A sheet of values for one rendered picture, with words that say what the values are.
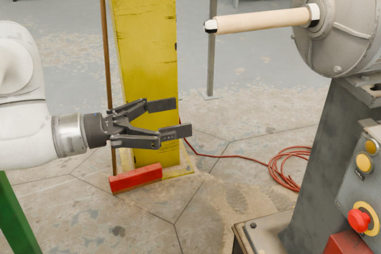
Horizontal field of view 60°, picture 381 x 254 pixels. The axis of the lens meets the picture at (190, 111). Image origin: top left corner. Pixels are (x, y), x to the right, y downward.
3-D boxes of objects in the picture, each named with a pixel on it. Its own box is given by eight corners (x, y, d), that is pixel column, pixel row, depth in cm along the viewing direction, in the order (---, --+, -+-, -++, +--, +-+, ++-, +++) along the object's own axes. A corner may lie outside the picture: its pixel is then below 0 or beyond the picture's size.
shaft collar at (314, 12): (304, 22, 67) (309, -1, 64) (317, 30, 63) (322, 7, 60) (295, 23, 66) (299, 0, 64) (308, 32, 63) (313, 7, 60)
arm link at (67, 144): (60, 167, 67) (90, 161, 68) (50, 128, 63) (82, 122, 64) (63, 144, 75) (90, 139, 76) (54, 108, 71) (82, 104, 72)
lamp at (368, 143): (363, 147, 57) (368, 134, 55) (375, 159, 54) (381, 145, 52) (359, 148, 56) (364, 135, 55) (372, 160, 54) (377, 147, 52)
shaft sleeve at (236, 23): (297, 21, 65) (301, 4, 63) (307, 26, 63) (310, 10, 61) (211, 31, 61) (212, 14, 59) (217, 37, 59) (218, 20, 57)
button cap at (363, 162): (360, 161, 59) (365, 149, 57) (372, 173, 56) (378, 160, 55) (354, 163, 58) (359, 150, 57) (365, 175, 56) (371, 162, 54)
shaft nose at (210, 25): (212, 29, 61) (212, 17, 59) (216, 34, 59) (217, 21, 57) (202, 30, 60) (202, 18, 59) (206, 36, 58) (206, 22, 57)
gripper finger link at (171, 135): (150, 134, 67) (153, 142, 64) (174, 130, 68) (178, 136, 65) (151, 140, 67) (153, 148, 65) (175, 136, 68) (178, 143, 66)
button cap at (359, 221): (360, 214, 62) (367, 200, 59) (375, 233, 58) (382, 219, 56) (342, 219, 61) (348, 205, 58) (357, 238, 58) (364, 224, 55)
